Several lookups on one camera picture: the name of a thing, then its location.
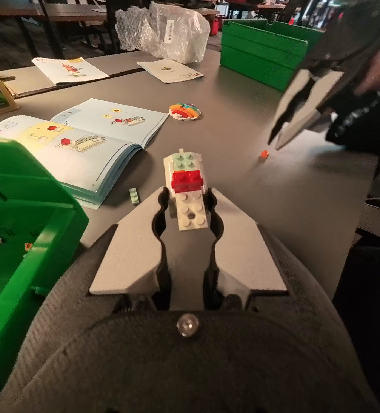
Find closed white instruction booklet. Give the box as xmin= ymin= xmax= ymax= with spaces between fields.
xmin=137 ymin=59 xmax=205 ymax=85

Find white lego animal model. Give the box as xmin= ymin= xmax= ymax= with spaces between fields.
xmin=163 ymin=148 xmax=212 ymax=232

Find rainbow lego disc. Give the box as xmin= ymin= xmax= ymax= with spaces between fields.
xmin=169 ymin=101 xmax=202 ymax=122

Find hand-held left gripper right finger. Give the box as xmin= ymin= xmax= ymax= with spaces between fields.
xmin=209 ymin=187 xmax=288 ymax=308

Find dark wooden table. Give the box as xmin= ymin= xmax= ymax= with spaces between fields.
xmin=0 ymin=0 xmax=119 ymax=59

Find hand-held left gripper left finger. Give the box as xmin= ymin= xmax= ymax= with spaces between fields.
xmin=89 ymin=186 xmax=172 ymax=311

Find white booklet with orange picture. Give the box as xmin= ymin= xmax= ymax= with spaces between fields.
xmin=31 ymin=57 xmax=111 ymax=87

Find clear plastic bag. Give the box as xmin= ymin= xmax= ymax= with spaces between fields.
xmin=115 ymin=1 xmax=211 ymax=64

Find green plastic bin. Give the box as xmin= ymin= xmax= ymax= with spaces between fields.
xmin=0 ymin=136 xmax=90 ymax=402

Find open light blue instruction booklet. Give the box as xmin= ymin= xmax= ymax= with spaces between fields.
xmin=0 ymin=98 xmax=170 ymax=211

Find stacked empty green bins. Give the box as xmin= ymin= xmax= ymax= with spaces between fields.
xmin=220 ymin=18 xmax=326 ymax=93

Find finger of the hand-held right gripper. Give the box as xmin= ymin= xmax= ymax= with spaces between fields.
xmin=268 ymin=69 xmax=314 ymax=145
xmin=275 ymin=70 xmax=344 ymax=151

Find person's right forearm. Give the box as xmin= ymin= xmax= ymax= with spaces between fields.
xmin=325 ymin=89 xmax=380 ymax=157

